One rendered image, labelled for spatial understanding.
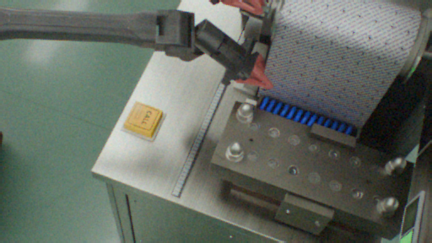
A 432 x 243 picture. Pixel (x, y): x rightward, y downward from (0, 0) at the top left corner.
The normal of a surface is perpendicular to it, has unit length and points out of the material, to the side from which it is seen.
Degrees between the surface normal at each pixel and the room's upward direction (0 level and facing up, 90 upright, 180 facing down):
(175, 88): 0
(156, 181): 0
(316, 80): 90
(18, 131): 0
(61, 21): 22
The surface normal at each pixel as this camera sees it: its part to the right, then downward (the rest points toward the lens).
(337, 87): -0.34, 0.80
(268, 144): 0.08, -0.49
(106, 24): 0.17, -0.14
